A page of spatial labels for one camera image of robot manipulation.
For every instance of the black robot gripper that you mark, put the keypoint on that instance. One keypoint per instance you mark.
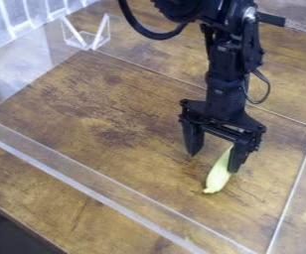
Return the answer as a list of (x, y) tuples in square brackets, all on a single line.
[(220, 116)]

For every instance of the green handled spoon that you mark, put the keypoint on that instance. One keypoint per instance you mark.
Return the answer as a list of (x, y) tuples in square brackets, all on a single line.
[(219, 174)]

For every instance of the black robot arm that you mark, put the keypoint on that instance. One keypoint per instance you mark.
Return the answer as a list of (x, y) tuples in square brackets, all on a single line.
[(230, 25)]

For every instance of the black bar on table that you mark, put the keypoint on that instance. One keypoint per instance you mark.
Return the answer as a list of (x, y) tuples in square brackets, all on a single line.
[(270, 19)]

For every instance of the clear acrylic enclosure walls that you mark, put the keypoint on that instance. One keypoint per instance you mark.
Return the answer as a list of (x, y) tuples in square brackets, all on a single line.
[(96, 123)]

